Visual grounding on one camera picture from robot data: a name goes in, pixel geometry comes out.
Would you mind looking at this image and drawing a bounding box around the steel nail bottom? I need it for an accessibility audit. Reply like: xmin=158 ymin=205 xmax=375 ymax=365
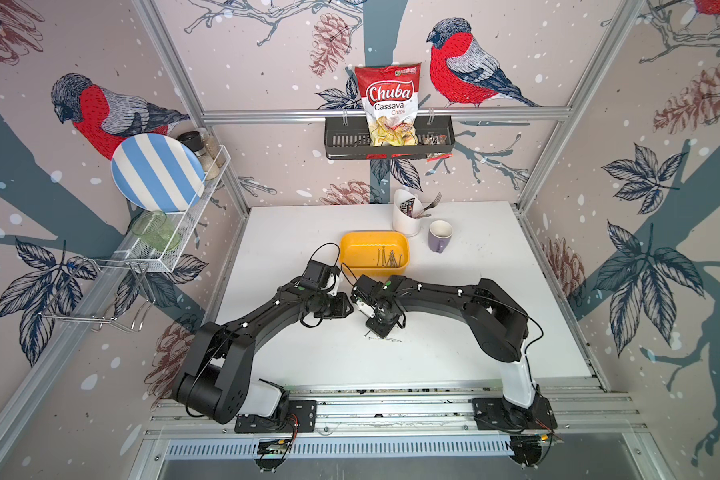
xmin=365 ymin=335 xmax=402 ymax=343

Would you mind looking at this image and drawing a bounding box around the green glass bowl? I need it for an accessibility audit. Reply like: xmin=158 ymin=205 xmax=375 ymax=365
xmin=129 ymin=211 xmax=181 ymax=252

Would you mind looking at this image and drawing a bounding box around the red Chuba chips bag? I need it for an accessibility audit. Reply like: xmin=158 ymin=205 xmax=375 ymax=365
xmin=355 ymin=63 xmax=421 ymax=147

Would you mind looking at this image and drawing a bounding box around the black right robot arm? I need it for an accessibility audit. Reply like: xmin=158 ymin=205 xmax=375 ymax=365
xmin=350 ymin=275 xmax=557 ymax=433

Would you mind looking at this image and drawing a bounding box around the dark lid spice jar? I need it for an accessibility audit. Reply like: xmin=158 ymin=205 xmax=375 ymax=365
xmin=177 ymin=130 xmax=214 ymax=174

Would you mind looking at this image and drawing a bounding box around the purple mug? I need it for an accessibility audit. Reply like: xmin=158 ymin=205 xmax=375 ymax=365
xmin=428 ymin=220 xmax=453 ymax=254

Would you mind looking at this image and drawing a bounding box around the white cutlery holder cup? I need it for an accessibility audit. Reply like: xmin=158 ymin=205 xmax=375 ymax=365
xmin=392 ymin=189 xmax=423 ymax=237

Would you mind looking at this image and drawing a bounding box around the black wall basket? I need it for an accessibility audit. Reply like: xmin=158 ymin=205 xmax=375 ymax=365
xmin=324 ymin=116 xmax=455 ymax=160

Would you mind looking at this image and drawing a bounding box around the yellow plastic storage box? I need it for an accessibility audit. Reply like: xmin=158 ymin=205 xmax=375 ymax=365
xmin=339 ymin=231 xmax=411 ymax=277

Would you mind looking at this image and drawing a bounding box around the metal fork in cup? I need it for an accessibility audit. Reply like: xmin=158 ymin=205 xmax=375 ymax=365
xmin=418 ymin=192 xmax=442 ymax=218

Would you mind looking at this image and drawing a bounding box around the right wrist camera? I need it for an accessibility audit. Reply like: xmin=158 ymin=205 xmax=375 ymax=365
xmin=352 ymin=294 xmax=376 ymax=318

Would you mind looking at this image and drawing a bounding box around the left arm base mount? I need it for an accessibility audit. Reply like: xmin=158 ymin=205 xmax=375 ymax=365
xmin=234 ymin=400 xmax=317 ymax=434

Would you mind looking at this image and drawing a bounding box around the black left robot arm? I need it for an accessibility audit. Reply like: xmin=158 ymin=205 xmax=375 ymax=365
xmin=170 ymin=260 xmax=354 ymax=424

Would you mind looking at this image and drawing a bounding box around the blue white striped plate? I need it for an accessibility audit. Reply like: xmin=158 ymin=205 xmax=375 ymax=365
xmin=111 ymin=133 xmax=206 ymax=213

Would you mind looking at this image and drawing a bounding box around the clear wire dish rack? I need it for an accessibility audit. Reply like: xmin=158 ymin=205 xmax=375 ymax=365
xmin=40 ymin=146 xmax=231 ymax=333

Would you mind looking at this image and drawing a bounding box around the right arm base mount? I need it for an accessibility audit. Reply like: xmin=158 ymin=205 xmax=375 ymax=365
xmin=471 ymin=394 xmax=558 ymax=434

